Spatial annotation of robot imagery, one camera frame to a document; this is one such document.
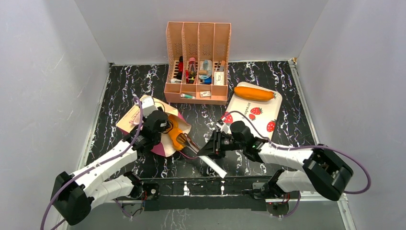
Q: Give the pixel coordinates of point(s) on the smooth orange bread loaf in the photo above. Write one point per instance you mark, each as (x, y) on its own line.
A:
(253, 94)

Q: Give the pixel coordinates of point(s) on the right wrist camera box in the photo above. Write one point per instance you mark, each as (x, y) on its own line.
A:
(223, 127)

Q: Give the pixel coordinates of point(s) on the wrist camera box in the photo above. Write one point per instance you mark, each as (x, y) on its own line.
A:
(223, 127)
(148, 106)

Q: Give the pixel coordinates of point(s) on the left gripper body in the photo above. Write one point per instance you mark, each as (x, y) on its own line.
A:
(158, 138)

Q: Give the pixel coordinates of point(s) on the aluminium frame rail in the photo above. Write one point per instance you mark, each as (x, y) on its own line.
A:
(78, 200)

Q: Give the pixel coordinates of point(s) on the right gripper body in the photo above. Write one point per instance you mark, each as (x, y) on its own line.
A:
(216, 144)

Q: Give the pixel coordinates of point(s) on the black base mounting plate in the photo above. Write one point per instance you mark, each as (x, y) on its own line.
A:
(232, 192)

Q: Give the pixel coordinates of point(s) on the paper cake bag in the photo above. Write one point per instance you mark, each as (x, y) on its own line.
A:
(130, 121)

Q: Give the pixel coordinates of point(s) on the strawberry print tray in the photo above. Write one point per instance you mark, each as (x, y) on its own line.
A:
(259, 116)

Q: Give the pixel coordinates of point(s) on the orange plastic file organizer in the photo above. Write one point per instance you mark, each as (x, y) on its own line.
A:
(200, 41)

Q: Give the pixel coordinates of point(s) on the pink capped tube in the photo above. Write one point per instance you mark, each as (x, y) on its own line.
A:
(192, 72)

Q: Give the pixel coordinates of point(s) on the green marker pen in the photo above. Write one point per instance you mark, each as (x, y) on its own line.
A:
(187, 96)

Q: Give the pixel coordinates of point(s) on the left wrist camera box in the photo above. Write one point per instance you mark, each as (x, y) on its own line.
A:
(148, 106)

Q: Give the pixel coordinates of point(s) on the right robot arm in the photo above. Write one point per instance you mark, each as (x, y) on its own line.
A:
(314, 169)

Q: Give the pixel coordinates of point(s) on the small white card box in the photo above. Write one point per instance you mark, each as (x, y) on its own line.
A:
(204, 94)

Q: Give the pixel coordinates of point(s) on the white label box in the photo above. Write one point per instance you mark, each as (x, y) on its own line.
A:
(219, 78)

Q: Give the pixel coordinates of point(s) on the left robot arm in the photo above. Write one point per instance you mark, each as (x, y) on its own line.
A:
(95, 177)

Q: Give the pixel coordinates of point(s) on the blue tape dispenser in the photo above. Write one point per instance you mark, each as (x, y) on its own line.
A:
(205, 72)

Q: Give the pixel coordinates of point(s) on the fake orange bread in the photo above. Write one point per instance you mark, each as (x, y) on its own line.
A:
(178, 126)

